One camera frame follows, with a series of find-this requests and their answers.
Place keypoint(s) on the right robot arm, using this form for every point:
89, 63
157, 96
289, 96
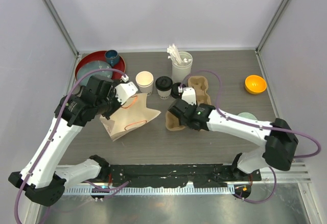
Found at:
275, 140

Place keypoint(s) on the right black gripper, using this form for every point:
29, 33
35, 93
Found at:
181, 122

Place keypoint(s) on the dark blue ceramic mug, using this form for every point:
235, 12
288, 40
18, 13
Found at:
112, 57

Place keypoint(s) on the pale green ceramic bowl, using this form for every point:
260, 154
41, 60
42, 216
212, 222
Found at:
247, 115

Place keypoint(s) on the blue-grey ceramic plate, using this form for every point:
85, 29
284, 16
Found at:
94, 65

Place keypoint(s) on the red round tray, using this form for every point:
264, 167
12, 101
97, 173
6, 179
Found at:
99, 56

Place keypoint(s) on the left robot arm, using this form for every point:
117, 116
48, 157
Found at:
40, 181

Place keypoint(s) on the aluminium frame rail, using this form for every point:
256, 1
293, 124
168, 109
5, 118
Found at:
297, 174

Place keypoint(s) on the brown pulp cup carrier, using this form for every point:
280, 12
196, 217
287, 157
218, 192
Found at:
172, 123
200, 85

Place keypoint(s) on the printed kraft paper bag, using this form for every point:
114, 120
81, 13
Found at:
132, 115

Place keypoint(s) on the orange plastic bowl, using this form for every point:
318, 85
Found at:
255, 84

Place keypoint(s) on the white wrapped straws bundle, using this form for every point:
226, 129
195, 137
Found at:
175, 56

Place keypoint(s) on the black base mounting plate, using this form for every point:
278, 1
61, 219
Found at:
173, 175

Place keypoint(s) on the stack of black cup lids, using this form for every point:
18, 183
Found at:
174, 90

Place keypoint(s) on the white cylindrical straw holder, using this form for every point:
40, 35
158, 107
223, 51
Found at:
179, 72

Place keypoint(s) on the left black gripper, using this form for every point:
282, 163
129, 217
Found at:
117, 106

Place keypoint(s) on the stack of white paper cups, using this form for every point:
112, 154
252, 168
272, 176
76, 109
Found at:
144, 80

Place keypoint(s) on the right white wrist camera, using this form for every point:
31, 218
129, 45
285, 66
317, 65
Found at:
188, 94

